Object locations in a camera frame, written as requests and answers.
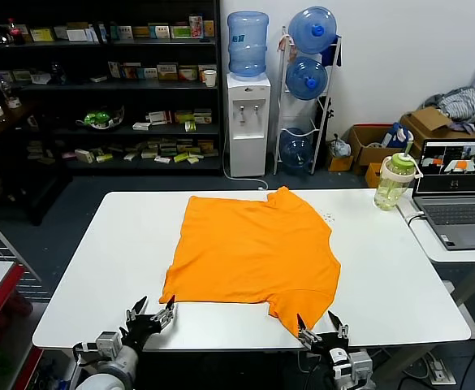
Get grey clothes pile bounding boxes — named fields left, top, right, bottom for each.
left=423, top=87, right=475, bottom=135

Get black upright object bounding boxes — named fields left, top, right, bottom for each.
left=316, top=95, right=335, bottom=163

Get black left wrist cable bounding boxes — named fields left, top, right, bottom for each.
left=72, top=342, right=99, bottom=369

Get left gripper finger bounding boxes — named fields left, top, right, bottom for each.
left=124, top=295, right=149, bottom=324
left=150, top=293, right=179, bottom=329

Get dark wooden desk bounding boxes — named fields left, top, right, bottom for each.
left=0, top=99, right=74, bottom=227

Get cola bottle red label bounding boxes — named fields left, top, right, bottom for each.
left=6, top=17, right=26, bottom=46

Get white metal jug rack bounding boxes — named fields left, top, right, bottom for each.
left=272, top=26, right=343, bottom=176

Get dark blue bottle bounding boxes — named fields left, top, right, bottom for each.
left=50, top=61, right=67, bottom=85

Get black shelving unit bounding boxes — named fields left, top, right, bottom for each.
left=0, top=0, right=224, bottom=176

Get white power strip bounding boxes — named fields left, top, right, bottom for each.
left=425, top=353, right=449, bottom=383

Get grey plastic bag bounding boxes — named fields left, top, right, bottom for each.
left=328, top=133, right=352, bottom=158

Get white water dispenser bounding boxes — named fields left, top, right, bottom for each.
left=225, top=72, right=271, bottom=178

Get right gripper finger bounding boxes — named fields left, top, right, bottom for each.
left=296, top=312, right=319, bottom=347
left=327, top=310, right=351, bottom=340

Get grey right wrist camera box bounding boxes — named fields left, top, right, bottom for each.
left=348, top=351, right=373, bottom=383

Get cardboard box with flaps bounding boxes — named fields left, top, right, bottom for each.
left=399, top=106, right=475, bottom=159

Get orange t-shirt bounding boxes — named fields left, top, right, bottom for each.
left=158, top=186, right=342, bottom=338

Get blue white refill bag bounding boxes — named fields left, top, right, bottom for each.
left=381, top=121, right=415, bottom=150

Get blue water jug with label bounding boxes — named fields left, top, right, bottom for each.
left=226, top=11, right=270, bottom=79

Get small yellow cardboard box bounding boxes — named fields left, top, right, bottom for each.
left=365, top=162, right=386, bottom=188

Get white dispenser cable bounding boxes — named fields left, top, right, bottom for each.
left=222, top=133, right=270, bottom=191

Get green lid water bottle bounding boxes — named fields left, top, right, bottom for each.
left=374, top=140, right=424, bottom=212

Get large open cardboard box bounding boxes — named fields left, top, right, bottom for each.
left=347, top=123, right=404, bottom=176

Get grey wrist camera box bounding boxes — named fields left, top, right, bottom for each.
left=95, top=331, right=123, bottom=355
left=348, top=351, right=373, bottom=383

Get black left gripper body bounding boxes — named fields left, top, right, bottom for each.
left=118, top=318, right=170, bottom=352

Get grey laptop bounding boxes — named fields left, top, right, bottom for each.
left=411, top=138, right=475, bottom=250

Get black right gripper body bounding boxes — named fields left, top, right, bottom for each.
left=313, top=331, right=351, bottom=362

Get tall pink print carton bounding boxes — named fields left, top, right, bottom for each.
left=188, top=15, right=204, bottom=40

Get white red medicine carton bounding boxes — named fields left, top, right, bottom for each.
left=145, top=110, right=172, bottom=125

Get green white bowl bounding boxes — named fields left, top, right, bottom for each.
left=76, top=106, right=125, bottom=132

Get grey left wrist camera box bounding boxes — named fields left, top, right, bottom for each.
left=95, top=331, right=123, bottom=355

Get small brown cardboard box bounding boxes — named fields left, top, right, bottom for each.
left=326, top=154, right=354, bottom=171

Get beige white medicine carton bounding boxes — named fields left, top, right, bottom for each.
left=156, top=63, right=179, bottom=81

